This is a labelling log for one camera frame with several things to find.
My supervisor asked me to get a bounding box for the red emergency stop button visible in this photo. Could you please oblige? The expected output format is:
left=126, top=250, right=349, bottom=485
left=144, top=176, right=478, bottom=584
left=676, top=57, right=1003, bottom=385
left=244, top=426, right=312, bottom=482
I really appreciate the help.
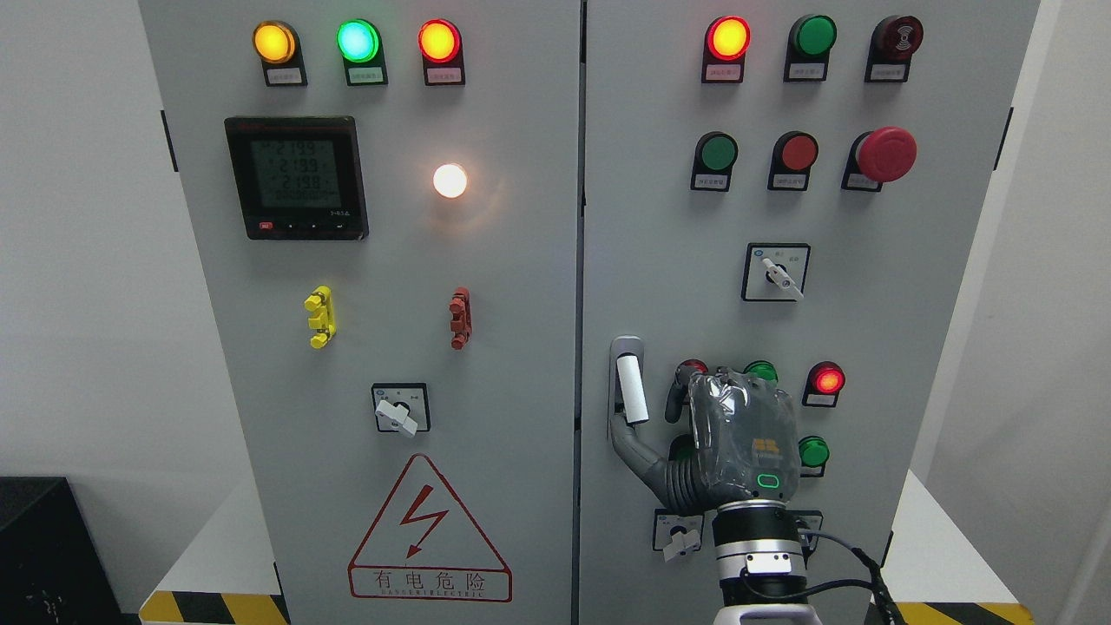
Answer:
left=841, top=127, right=917, bottom=193

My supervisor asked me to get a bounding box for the white selector switch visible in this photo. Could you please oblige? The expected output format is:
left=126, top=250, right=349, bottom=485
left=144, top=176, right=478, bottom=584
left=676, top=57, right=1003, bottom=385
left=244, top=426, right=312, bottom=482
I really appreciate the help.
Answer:
left=741, top=242, right=811, bottom=302
left=652, top=508, right=705, bottom=563

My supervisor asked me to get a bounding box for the green indicator top right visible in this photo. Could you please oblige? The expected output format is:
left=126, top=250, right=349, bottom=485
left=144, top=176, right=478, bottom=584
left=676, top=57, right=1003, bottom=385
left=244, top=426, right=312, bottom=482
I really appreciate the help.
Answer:
left=783, top=13, right=838, bottom=82

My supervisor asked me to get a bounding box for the white lit indicator light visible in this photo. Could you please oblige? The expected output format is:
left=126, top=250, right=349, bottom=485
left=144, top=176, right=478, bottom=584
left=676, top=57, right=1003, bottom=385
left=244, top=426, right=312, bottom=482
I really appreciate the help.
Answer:
left=432, top=162, right=469, bottom=199

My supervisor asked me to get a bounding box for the yellow terminal connector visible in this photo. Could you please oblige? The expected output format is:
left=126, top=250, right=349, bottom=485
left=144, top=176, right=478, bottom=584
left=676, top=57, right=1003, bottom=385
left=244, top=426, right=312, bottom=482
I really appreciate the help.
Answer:
left=303, top=285, right=338, bottom=351

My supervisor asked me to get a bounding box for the white selector switch lower right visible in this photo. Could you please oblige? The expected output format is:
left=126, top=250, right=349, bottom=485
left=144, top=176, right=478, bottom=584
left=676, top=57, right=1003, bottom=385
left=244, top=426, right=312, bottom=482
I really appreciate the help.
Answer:
left=652, top=508, right=705, bottom=563

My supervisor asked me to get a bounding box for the red push button upper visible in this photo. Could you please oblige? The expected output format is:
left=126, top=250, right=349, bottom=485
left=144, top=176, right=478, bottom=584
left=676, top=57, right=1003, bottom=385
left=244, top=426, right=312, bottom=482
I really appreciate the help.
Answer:
left=765, top=130, right=820, bottom=193

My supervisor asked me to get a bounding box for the yellow indicator light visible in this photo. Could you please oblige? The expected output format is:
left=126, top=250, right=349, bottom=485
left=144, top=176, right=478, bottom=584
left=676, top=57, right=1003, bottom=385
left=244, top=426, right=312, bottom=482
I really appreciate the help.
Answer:
left=253, top=20, right=308, bottom=87

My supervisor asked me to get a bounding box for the grey robot hand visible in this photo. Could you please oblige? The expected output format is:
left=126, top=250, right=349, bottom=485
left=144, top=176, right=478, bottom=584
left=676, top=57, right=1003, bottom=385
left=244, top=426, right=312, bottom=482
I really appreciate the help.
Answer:
left=608, top=364, right=801, bottom=516

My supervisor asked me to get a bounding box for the red indicator light top right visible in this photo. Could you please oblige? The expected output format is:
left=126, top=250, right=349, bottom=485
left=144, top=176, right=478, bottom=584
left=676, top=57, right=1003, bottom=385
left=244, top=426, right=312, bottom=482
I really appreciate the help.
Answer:
left=701, top=16, right=751, bottom=84

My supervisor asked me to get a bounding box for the black digital power meter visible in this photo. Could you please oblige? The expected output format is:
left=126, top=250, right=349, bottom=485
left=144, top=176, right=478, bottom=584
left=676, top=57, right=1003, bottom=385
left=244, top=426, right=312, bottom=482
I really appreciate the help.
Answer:
left=226, top=115, right=369, bottom=240

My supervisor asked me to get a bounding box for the red lit indicator right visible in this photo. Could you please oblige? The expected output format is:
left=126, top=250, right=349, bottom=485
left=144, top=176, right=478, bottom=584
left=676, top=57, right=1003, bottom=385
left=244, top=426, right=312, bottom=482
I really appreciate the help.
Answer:
left=801, top=361, right=845, bottom=409

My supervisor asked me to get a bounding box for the silver door handle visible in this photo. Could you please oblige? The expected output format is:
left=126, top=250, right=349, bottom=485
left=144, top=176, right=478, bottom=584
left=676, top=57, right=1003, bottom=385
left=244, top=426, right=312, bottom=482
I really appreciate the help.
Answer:
left=608, top=335, right=650, bottom=426

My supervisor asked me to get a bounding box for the black box lower left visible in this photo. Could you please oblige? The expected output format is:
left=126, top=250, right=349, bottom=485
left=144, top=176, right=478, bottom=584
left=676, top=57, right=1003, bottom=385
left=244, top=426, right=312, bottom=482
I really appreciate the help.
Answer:
left=1, top=477, right=124, bottom=624

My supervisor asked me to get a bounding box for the white selector switch left door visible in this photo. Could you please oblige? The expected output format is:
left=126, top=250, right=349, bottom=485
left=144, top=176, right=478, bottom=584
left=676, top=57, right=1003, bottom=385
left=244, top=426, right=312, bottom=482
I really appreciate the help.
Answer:
left=371, top=383, right=431, bottom=438

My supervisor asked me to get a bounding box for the green push button upper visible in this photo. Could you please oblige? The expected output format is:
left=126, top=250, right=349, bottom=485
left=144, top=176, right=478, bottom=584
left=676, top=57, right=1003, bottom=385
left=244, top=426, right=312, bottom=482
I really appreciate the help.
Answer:
left=690, top=131, right=738, bottom=193

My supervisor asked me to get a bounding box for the grey right cabinet door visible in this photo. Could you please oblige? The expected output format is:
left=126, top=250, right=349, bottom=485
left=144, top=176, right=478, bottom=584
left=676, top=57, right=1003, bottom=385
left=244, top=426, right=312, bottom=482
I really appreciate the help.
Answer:
left=578, top=1, right=1039, bottom=624

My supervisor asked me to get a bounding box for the black key switch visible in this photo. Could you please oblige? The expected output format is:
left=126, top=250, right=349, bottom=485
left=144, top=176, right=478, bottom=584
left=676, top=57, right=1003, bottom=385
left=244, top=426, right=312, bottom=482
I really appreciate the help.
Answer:
left=789, top=510, right=823, bottom=557

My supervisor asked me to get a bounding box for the red lit indicator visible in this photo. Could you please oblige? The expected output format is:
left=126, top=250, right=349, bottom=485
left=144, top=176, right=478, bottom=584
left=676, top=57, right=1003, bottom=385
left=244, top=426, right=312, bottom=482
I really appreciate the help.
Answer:
left=801, top=361, right=845, bottom=409
left=677, top=359, right=709, bottom=384

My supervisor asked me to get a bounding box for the green lit indicator light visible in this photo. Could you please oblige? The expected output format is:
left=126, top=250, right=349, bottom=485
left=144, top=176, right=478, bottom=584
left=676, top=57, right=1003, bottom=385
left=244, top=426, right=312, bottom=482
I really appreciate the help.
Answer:
left=336, top=17, right=388, bottom=87

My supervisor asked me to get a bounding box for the white selector switch upper right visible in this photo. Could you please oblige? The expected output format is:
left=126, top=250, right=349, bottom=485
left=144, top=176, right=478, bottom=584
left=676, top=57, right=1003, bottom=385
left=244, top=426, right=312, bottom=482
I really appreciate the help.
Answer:
left=741, top=242, right=811, bottom=302

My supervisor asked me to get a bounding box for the grey left cabinet door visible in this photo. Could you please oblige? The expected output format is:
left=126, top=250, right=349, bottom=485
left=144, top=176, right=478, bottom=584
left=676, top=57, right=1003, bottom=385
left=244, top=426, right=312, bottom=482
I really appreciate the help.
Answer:
left=140, top=1, right=581, bottom=624

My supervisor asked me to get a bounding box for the black cable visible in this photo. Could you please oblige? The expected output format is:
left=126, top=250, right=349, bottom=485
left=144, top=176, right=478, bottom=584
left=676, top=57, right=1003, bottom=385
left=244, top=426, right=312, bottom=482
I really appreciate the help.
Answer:
left=738, top=530, right=912, bottom=625

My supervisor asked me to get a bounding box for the red terminal connector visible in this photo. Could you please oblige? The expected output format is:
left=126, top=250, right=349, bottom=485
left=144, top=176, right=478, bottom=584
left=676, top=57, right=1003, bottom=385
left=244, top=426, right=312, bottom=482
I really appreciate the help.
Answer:
left=449, top=288, right=472, bottom=351

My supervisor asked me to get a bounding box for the red electric warning sticker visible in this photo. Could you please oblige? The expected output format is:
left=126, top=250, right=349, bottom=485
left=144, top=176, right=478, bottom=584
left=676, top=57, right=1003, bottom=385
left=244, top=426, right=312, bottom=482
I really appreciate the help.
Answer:
left=348, top=452, right=513, bottom=602

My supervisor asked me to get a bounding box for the white platform hazard striped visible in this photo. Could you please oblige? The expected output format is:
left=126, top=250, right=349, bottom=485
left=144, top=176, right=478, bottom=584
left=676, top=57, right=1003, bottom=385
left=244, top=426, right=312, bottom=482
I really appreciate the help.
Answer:
left=139, top=472, right=1033, bottom=624

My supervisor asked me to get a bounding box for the dark red buzzer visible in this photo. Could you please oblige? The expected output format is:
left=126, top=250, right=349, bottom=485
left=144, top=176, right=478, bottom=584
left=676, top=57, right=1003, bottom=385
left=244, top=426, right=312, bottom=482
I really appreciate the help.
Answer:
left=864, top=16, right=924, bottom=83

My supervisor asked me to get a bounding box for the red lit indicator left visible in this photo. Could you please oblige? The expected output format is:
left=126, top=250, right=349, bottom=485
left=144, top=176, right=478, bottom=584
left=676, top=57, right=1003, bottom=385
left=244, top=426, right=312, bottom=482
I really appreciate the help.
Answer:
left=677, top=359, right=709, bottom=384

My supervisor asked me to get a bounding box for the green push button lower right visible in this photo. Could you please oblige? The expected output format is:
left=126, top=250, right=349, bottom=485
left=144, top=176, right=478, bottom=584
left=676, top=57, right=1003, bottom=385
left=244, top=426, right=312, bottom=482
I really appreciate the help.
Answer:
left=799, top=435, right=831, bottom=478

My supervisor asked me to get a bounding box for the red indicator light left door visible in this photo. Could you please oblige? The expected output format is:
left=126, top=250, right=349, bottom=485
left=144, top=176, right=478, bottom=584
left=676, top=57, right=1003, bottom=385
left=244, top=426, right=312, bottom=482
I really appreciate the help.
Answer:
left=419, top=17, right=466, bottom=87

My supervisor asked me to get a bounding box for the grey cabinet door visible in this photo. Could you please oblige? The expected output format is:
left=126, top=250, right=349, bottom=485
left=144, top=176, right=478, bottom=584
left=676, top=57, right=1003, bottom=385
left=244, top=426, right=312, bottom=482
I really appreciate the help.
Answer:
left=578, top=1, right=1039, bottom=624
left=140, top=1, right=581, bottom=624

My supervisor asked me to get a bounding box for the green indicator middle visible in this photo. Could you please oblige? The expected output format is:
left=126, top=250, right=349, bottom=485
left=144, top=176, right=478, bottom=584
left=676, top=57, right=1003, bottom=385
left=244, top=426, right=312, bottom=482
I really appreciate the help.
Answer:
left=743, top=359, right=779, bottom=384

